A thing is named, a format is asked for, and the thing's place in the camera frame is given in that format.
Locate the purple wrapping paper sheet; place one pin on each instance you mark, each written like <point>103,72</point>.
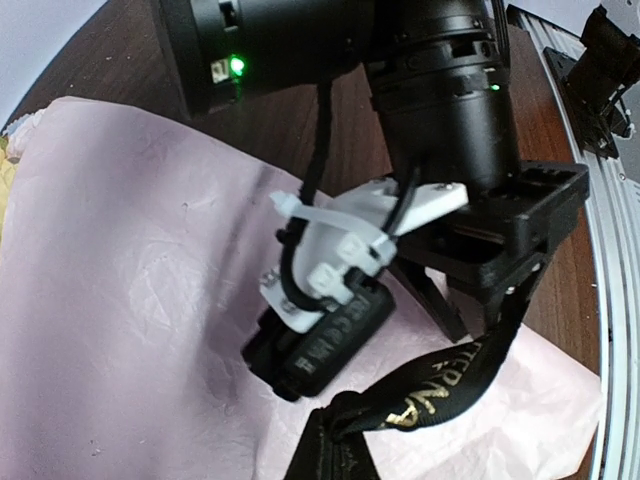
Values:
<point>131,254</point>

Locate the pale yellow fake flower bunch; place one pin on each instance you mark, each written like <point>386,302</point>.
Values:
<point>9,164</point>

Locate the aluminium front rail frame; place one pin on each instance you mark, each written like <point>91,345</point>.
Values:
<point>613,218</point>

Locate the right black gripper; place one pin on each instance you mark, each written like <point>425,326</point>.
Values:
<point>497,246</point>

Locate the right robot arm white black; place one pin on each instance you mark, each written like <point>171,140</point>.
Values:
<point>439,76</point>

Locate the black ribbon gold lettering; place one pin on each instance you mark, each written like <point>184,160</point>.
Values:
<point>425,392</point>

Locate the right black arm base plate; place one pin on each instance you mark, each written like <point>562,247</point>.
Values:
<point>592,86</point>

